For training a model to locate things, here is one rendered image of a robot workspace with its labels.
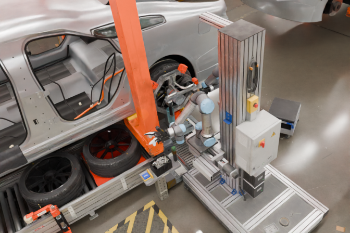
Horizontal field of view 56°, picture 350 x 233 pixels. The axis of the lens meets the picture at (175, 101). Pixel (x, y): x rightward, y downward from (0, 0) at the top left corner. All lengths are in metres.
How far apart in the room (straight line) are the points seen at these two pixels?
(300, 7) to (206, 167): 3.11
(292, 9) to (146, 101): 3.07
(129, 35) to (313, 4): 3.35
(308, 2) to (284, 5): 0.34
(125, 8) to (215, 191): 2.11
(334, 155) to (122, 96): 2.62
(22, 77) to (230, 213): 2.35
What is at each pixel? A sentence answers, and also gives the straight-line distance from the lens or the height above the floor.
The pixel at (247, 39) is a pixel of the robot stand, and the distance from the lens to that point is 2.40.
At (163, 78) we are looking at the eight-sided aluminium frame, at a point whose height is 1.12.
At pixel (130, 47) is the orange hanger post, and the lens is 2.75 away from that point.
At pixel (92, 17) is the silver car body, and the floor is 1.92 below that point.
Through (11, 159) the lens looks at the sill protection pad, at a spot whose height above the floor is 0.91.
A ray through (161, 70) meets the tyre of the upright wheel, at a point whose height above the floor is 1.17.
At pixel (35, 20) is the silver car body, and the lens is 3.32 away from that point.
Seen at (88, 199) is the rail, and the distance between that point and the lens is 3.70.
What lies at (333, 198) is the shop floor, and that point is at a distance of 4.02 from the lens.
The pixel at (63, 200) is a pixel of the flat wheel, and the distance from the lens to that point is 3.73.
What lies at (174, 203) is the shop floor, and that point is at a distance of 3.83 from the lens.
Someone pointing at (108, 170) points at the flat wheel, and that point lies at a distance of 3.76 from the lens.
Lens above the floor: 3.18
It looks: 39 degrees down
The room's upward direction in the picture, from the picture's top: 8 degrees counter-clockwise
